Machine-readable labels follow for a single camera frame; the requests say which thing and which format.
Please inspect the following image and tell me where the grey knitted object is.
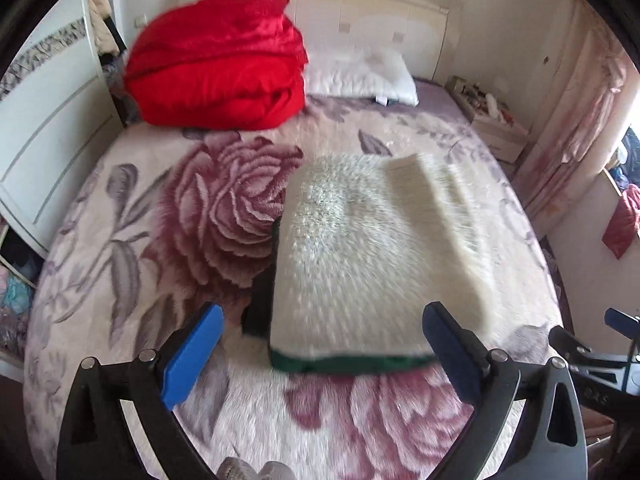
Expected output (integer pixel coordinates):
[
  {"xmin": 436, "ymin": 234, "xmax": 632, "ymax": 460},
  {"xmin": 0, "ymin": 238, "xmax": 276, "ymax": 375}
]
[{"xmin": 216, "ymin": 457, "xmax": 297, "ymax": 480}]

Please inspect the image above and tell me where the white fuzzy sweater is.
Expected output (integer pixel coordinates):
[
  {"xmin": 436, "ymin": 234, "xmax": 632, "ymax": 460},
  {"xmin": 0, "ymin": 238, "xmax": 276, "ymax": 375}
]
[{"xmin": 269, "ymin": 152, "xmax": 493, "ymax": 363}]

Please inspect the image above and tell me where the beige hanging coat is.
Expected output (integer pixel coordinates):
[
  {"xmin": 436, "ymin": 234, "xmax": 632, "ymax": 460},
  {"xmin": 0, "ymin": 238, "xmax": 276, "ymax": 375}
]
[{"xmin": 85, "ymin": 0, "xmax": 127, "ymax": 56}]

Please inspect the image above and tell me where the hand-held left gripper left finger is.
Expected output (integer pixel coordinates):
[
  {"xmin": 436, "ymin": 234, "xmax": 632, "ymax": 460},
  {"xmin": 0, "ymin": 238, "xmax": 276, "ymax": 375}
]
[{"xmin": 56, "ymin": 302, "xmax": 226, "ymax": 480}]

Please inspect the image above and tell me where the red quilt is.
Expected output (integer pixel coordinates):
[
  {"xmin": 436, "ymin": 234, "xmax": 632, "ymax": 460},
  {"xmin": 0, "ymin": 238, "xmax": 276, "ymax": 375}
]
[{"xmin": 122, "ymin": 0, "xmax": 310, "ymax": 131}]

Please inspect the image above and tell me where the green striped garment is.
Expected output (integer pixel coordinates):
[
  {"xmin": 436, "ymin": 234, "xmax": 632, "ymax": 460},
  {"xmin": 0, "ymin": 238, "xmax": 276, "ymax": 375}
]
[{"xmin": 269, "ymin": 217, "xmax": 439, "ymax": 376}]

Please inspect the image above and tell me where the white wardrobe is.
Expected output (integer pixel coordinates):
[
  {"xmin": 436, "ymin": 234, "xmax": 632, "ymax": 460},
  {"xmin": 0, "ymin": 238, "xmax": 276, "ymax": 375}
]
[{"xmin": 0, "ymin": 0, "xmax": 126, "ymax": 258}]

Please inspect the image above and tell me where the cream bed headboard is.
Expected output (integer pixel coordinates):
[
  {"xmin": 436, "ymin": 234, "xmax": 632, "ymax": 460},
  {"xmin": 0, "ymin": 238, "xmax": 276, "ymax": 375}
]
[{"xmin": 177, "ymin": 0, "xmax": 451, "ymax": 83}]

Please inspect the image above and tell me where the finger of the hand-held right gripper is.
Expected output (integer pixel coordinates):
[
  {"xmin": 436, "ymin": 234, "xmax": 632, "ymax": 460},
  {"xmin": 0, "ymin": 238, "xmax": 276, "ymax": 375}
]
[
  {"xmin": 604, "ymin": 307, "xmax": 640, "ymax": 343},
  {"xmin": 548, "ymin": 326, "xmax": 628, "ymax": 378}
]

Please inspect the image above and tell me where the dark red cloth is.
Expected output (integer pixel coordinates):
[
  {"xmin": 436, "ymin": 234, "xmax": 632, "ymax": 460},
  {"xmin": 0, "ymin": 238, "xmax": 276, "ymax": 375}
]
[{"xmin": 602, "ymin": 184, "xmax": 640, "ymax": 260}]

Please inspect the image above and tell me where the purple bed sheet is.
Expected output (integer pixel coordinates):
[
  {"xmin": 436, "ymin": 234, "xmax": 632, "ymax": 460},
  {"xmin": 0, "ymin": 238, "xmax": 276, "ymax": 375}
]
[{"xmin": 412, "ymin": 77, "xmax": 477, "ymax": 128}]

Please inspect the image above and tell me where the pile of colourful clothes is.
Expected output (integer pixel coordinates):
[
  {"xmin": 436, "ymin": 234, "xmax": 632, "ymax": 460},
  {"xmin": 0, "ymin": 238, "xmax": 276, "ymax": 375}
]
[{"xmin": 0, "ymin": 260, "xmax": 37, "ymax": 356}]

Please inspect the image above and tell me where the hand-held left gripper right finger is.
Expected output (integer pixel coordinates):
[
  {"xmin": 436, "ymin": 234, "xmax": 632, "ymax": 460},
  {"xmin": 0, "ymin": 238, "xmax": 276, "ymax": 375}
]
[{"xmin": 421, "ymin": 301, "xmax": 589, "ymax": 480}]

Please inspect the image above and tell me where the floral plush blanket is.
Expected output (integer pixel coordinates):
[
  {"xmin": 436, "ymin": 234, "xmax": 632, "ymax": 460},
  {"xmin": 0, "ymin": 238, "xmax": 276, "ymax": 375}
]
[{"xmin": 22, "ymin": 92, "xmax": 566, "ymax": 480}]

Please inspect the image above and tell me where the white pillow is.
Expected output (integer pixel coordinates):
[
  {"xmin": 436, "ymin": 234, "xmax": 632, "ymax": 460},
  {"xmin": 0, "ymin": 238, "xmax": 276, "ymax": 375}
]
[{"xmin": 302, "ymin": 45, "xmax": 420, "ymax": 107}]

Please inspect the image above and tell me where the blue clothes pile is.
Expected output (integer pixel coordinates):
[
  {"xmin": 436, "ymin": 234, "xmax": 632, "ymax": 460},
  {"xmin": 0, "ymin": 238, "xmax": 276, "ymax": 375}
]
[{"xmin": 607, "ymin": 130, "xmax": 640, "ymax": 196}]

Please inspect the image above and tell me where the white nightstand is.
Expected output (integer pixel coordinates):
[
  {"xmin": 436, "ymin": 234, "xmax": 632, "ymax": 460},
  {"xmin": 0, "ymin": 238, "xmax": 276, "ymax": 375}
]
[{"xmin": 445, "ymin": 75, "xmax": 531, "ymax": 163}]

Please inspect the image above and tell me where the pink curtain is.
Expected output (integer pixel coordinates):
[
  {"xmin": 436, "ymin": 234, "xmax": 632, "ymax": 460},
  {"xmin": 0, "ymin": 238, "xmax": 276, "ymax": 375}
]
[{"xmin": 515, "ymin": 5, "xmax": 632, "ymax": 241}]

